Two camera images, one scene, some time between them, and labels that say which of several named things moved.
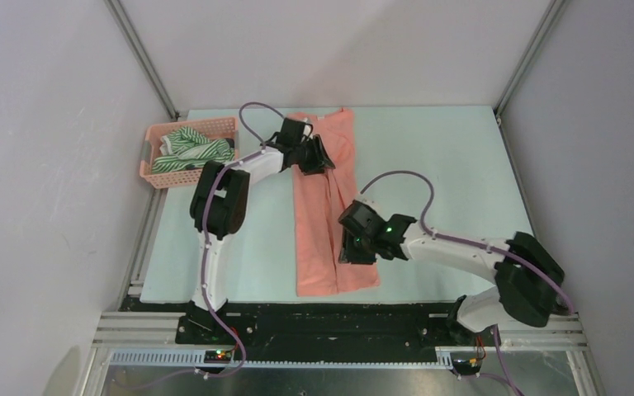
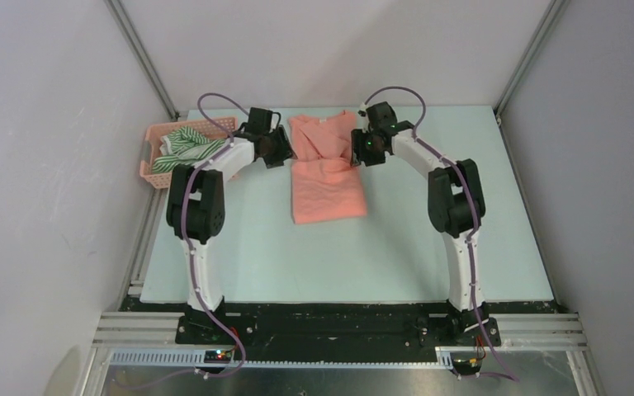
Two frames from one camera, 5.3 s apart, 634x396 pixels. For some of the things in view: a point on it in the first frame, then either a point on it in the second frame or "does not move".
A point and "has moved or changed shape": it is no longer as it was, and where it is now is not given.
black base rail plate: x=310 y=325 does not move
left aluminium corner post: x=130 y=35 does not move
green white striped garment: x=182 y=149 does not move
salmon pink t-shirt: x=320 y=200 has moved or changed shape
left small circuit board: x=217 y=356 does not move
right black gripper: x=347 y=252 to x=358 y=153
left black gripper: x=319 y=159 to x=285 y=151
